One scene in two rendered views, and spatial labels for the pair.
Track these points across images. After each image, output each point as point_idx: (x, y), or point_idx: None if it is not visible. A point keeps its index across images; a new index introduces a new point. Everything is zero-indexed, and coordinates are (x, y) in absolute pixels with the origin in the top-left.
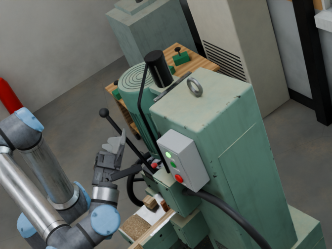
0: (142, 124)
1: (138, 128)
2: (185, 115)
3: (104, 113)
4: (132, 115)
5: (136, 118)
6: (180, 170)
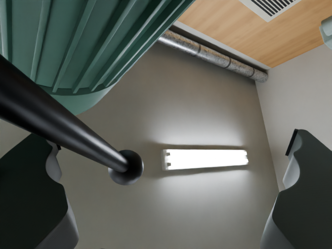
0: (1, 33)
1: (73, 39)
2: None
3: (108, 172)
4: (55, 81)
5: (30, 66)
6: None
